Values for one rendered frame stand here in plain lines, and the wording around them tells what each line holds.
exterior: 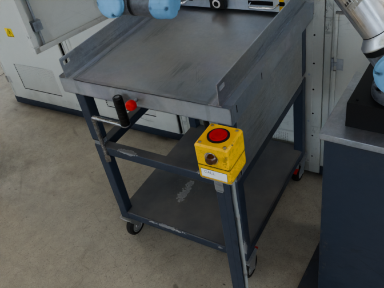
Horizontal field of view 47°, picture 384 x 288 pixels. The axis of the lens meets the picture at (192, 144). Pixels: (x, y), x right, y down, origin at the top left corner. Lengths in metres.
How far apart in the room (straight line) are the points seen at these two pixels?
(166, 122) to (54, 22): 0.90
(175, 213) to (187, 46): 0.68
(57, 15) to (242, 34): 0.67
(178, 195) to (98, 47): 0.69
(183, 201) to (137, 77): 0.66
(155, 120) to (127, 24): 0.84
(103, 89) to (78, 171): 1.10
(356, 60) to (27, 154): 1.85
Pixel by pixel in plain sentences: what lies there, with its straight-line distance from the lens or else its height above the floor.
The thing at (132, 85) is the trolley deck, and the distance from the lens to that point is 1.33.
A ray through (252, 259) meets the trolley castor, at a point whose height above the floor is 0.13.
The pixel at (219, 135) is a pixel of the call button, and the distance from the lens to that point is 0.92.
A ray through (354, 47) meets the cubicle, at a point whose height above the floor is 0.68.
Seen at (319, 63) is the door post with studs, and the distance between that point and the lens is 1.79.
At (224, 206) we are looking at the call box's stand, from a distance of 1.06.
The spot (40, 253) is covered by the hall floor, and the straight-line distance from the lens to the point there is 2.11.
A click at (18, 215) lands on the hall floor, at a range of 2.34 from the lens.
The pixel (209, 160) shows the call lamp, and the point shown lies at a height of 0.87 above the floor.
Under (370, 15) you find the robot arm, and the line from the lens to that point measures 0.91.
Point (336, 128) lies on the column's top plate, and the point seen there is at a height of 0.75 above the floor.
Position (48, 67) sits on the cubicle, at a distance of 2.74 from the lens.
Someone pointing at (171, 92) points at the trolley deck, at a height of 0.82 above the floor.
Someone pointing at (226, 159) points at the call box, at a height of 0.88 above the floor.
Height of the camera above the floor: 1.47
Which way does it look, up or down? 38 degrees down
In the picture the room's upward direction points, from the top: 11 degrees counter-clockwise
